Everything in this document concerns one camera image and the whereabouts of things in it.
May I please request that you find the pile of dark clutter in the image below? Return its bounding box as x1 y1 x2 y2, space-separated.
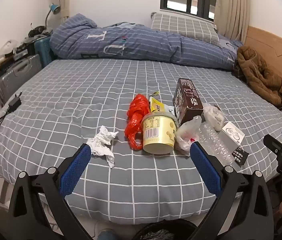
0 24 54 68

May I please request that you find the white round appliance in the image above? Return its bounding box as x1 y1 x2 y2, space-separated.
0 39 18 57

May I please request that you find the brown carton box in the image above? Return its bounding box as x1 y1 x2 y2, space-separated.
172 78 204 128

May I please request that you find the grey checked bed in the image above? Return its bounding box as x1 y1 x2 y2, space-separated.
0 59 282 224

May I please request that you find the teal suitcase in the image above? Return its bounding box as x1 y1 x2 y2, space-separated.
34 36 55 67

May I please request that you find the clear bubble wrap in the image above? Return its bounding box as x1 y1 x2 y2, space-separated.
197 122 235 165

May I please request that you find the yellow instant noodle cup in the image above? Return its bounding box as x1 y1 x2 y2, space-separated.
141 112 178 155

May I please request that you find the narrow cream curtain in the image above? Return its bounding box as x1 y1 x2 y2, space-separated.
57 0 70 25

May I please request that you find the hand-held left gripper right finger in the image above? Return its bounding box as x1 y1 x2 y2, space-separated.
188 141 274 240

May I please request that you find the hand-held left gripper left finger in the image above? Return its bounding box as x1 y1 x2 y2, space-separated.
8 143 93 240

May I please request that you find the white bun packet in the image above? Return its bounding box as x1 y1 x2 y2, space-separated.
203 103 226 132

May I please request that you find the brown jacket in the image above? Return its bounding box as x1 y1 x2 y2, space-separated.
232 45 282 115

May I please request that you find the black trash bin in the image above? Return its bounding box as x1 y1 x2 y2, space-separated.
131 220 199 240

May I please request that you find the wide cream curtain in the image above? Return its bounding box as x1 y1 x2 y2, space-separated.
213 0 250 42

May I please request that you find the grey suitcase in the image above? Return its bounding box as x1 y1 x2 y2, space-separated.
0 54 43 108

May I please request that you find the clear plastic bag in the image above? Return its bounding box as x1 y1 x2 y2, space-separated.
175 115 203 155

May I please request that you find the small white box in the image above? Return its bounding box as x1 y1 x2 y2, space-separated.
217 121 245 152

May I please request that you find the red plastic bag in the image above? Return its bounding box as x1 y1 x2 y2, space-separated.
125 94 150 151

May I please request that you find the grey checked pillow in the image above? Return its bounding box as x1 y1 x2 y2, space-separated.
150 12 219 46

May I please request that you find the white tissue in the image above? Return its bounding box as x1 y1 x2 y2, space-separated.
86 125 119 168

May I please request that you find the black paper tag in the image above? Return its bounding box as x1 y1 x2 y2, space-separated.
230 147 249 165

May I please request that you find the blue striped quilt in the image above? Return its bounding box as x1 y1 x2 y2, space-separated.
49 14 246 70

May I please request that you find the blue desk lamp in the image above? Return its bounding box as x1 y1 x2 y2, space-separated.
45 3 61 28

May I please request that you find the wooden headboard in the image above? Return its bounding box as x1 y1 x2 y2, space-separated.
243 25 282 128

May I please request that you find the yellow snack packet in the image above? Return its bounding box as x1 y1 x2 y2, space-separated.
149 91 175 117

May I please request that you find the black charger adapter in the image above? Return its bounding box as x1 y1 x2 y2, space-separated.
8 91 23 113

